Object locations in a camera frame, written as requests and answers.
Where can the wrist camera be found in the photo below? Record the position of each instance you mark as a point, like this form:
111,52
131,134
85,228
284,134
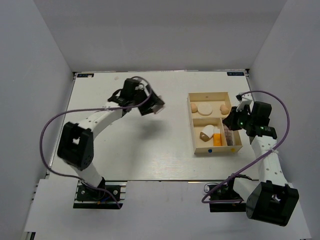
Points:
244,99
141,87

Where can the dark XDOF label right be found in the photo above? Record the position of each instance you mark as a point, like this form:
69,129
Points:
235,73

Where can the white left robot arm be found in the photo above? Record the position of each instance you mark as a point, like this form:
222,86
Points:
76,145

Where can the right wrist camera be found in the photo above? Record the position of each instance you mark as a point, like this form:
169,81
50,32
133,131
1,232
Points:
244,99

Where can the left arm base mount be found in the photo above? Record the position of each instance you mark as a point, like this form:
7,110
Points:
88,198

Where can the small pink compact palette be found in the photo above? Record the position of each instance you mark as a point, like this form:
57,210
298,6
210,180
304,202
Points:
157,108

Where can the dark xdof label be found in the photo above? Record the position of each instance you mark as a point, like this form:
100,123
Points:
85,75
235,73

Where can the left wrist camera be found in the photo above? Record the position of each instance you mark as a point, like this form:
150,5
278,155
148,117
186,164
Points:
141,87

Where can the brown ten-pan eyeshadow palette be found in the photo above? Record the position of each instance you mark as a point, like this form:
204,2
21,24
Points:
229,135

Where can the beige makeup sponge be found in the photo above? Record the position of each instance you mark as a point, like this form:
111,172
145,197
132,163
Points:
193,107
224,110

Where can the round white powder puff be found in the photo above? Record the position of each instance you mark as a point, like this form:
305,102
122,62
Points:
204,109

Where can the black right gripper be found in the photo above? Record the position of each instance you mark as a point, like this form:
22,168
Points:
230,120

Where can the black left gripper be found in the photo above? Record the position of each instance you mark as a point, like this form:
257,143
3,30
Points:
154,100

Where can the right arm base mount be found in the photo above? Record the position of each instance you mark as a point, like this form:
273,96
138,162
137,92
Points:
232,196

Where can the dark XDOF label left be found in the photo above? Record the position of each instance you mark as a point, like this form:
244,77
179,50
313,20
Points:
85,75

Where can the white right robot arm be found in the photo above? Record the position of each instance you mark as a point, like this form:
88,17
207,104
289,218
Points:
272,200

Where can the cream plastic organizer box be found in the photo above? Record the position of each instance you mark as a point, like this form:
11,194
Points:
198,122

